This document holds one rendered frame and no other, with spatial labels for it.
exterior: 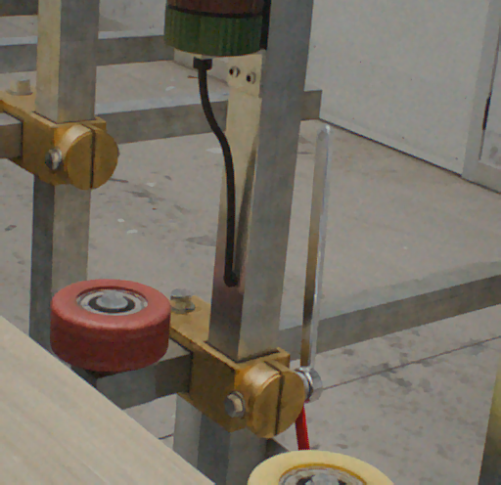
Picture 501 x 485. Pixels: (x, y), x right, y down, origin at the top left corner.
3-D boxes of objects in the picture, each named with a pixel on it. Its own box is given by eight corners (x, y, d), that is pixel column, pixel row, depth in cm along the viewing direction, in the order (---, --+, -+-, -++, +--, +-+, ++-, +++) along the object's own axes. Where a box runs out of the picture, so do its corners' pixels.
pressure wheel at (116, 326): (120, 406, 95) (130, 263, 91) (183, 455, 89) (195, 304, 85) (24, 433, 90) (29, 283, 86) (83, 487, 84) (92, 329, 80)
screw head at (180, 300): (183, 299, 96) (185, 285, 95) (200, 309, 94) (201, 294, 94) (160, 304, 94) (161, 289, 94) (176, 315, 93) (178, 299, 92)
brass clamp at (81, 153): (41, 140, 113) (42, 84, 112) (123, 186, 104) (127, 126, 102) (-23, 148, 110) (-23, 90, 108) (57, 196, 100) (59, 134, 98)
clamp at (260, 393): (191, 352, 99) (196, 293, 97) (302, 429, 89) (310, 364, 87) (130, 369, 95) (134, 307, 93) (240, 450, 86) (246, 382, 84)
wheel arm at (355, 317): (488, 295, 115) (495, 251, 113) (518, 309, 112) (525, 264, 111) (68, 408, 88) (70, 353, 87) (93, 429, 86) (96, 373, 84)
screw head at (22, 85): (24, 88, 110) (24, 74, 110) (36, 94, 108) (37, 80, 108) (2, 90, 109) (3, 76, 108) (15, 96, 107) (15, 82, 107)
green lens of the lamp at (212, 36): (221, 30, 82) (224, -4, 82) (280, 52, 78) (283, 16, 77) (144, 35, 79) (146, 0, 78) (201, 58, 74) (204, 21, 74)
